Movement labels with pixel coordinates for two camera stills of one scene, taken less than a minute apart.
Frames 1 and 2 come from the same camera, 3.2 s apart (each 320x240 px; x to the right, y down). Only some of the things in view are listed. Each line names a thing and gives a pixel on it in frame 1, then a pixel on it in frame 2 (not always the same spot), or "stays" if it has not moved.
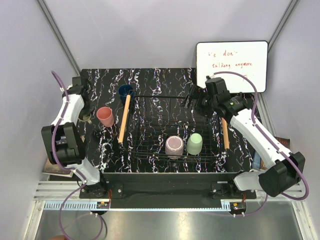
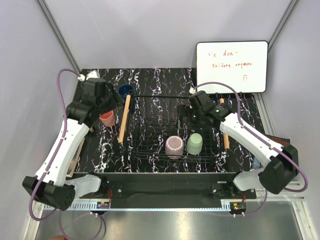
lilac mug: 174,147 stays
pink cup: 105,115 stays
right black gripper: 197,92 -> 184,111
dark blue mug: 124,90 stays
